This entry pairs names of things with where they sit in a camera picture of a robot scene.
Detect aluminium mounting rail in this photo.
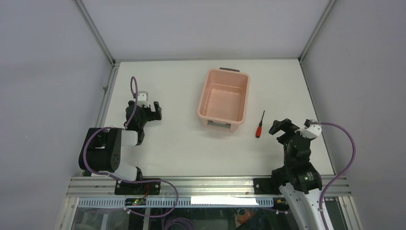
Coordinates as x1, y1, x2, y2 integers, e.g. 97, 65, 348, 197
66, 175, 352, 198

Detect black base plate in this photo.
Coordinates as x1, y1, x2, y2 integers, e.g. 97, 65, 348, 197
114, 182, 161, 196
253, 177, 282, 195

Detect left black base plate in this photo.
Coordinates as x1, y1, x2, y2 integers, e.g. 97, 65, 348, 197
114, 182, 161, 196

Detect pink plastic bin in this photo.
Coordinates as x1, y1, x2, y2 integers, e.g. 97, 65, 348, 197
197, 68, 250, 132

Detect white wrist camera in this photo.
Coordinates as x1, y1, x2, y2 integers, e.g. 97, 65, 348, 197
137, 91, 150, 108
298, 119, 322, 139

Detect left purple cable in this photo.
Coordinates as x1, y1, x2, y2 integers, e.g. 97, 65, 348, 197
82, 76, 179, 219

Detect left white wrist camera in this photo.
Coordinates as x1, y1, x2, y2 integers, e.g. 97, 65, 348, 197
137, 91, 150, 108

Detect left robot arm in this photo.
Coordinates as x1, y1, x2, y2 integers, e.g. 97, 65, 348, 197
79, 101, 162, 195

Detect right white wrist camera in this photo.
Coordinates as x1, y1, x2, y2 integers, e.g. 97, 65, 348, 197
298, 119, 322, 139

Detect red black screwdriver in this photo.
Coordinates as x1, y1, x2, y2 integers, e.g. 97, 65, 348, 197
255, 110, 265, 138

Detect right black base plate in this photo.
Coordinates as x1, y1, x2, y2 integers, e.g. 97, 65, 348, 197
253, 177, 282, 195

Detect white slotted cable duct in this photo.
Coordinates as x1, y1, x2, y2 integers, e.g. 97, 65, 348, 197
78, 196, 274, 208

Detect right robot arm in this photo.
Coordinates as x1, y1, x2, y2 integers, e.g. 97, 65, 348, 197
269, 119, 334, 230

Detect orange object under table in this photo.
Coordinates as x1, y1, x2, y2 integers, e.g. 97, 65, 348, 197
235, 208, 256, 225

